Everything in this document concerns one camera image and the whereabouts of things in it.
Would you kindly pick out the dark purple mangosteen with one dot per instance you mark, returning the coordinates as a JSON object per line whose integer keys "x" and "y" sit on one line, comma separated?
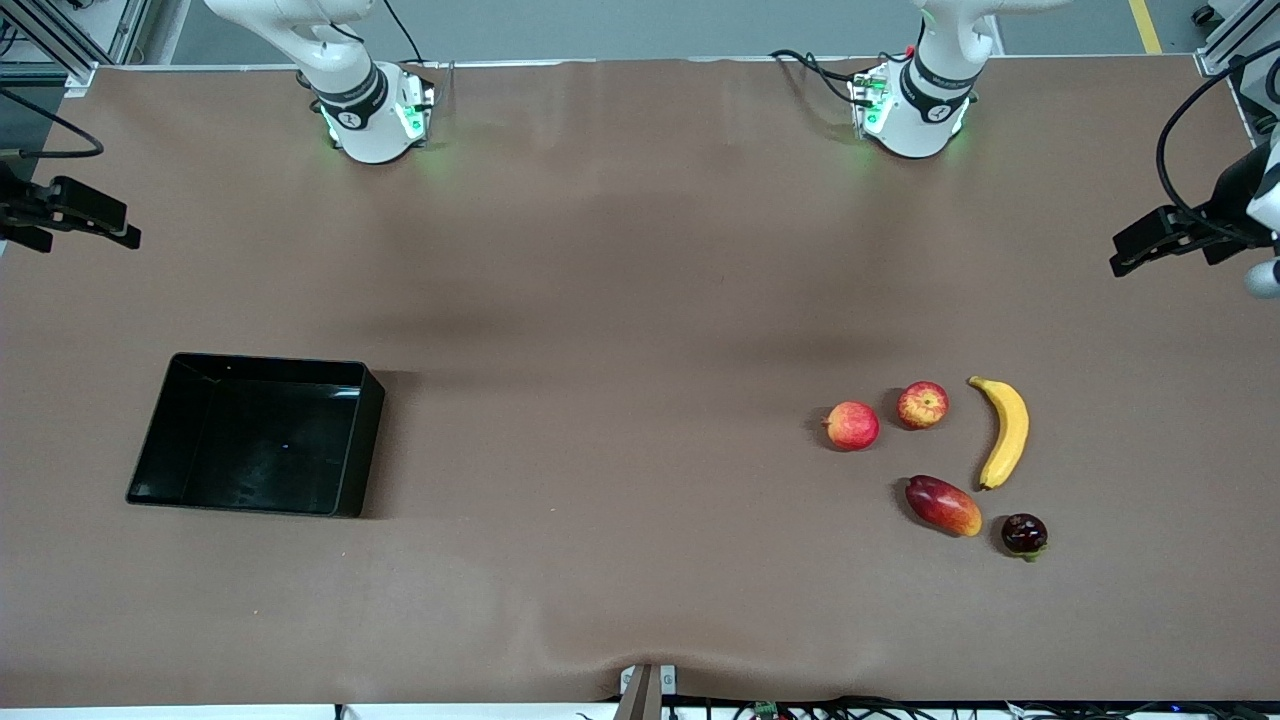
{"x": 1024, "y": 535}

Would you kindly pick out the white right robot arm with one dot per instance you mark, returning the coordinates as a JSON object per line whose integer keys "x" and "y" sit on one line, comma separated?
{"x": 350, "y": 100}

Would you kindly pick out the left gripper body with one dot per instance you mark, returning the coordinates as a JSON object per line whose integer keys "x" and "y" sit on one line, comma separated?
{"x": 1228, "y": 197}

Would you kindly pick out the metal camera bracket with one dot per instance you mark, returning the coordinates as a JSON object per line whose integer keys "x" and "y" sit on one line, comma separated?
{"x": 645, "y": 695}

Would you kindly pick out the aluminium frame profile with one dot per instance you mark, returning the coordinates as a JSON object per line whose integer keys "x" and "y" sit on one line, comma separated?
{"x": 1240, "y": 30}
{"x": 60, "y": 40}

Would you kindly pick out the black plastic box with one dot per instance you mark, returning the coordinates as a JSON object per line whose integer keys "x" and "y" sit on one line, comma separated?
{"x": 250, "y": 440}

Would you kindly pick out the red yellow apple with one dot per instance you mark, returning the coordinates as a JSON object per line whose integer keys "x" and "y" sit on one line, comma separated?
{"x": 922, "y": 405}

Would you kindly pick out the red mango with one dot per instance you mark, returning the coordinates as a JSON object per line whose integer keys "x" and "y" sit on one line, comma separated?
{"x": 943, "y": 506}

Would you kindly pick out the yellow banana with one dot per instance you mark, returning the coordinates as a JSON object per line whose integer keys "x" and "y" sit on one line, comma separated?
{"x": 1010, "y": 430}

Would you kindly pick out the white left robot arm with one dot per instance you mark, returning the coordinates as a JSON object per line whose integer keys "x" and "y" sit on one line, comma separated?
{"x": 925, "y": 110}

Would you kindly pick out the brown table cover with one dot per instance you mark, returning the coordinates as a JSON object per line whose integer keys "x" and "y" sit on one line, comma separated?
{"x": 640, "y": 250}

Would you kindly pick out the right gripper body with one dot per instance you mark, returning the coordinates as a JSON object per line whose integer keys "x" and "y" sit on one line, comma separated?
{"x": 20, "y": 204}

